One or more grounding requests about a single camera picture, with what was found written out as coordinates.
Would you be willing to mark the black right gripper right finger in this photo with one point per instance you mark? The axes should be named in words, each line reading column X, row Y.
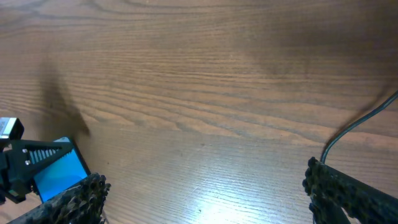
column 335, row 197

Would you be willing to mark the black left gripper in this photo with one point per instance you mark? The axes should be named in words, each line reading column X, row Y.
column 21, row 160

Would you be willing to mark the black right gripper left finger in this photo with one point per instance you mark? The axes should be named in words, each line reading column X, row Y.
column 82, row 203

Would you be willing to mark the blue Galaxy smartphone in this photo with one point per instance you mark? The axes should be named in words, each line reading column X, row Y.
column 61, row 175

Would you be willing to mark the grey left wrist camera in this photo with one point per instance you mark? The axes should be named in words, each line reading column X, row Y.
column 11, row 128

